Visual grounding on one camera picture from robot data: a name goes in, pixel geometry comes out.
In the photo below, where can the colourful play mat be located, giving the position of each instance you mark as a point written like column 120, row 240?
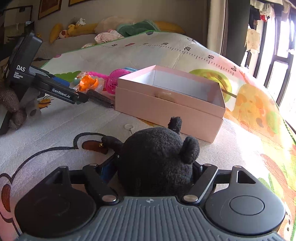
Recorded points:
column 229, row 110

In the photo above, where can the framed picture on wall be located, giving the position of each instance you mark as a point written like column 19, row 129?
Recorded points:
column 48, row 7

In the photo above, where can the orange plastic toy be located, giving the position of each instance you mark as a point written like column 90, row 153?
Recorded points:
column 87, row 83

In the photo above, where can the gloved left hand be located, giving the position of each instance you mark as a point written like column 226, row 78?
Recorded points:
column 17, row 104

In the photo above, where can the pink patterned cloth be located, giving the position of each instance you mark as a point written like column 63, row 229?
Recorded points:
column 109, row 36

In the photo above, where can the grey sofa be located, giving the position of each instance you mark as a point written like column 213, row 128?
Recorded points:
column 48, row 51

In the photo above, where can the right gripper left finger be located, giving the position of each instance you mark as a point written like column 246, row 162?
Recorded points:
column 97, row 178

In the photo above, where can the black plush toy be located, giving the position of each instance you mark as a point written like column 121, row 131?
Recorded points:
column 156, row 161

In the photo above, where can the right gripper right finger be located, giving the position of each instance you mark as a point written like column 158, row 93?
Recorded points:
column 203, row 184

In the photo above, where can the beige pillow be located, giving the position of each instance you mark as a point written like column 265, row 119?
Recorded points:
column 111, row 22

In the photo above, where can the pink plastic basket scoop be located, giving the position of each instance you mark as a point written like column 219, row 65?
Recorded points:
column 111, row 80

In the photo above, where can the yellow banana plush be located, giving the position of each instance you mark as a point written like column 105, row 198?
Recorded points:
column 72, row 31

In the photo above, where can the pink cardboard box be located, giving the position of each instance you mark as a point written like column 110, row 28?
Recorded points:
column 157, row 93

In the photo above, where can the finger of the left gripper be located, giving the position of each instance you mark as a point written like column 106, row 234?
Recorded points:
column 100, row 99
column 61, row 89

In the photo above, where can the green towel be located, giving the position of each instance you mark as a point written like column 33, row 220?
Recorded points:
column 127, row 30

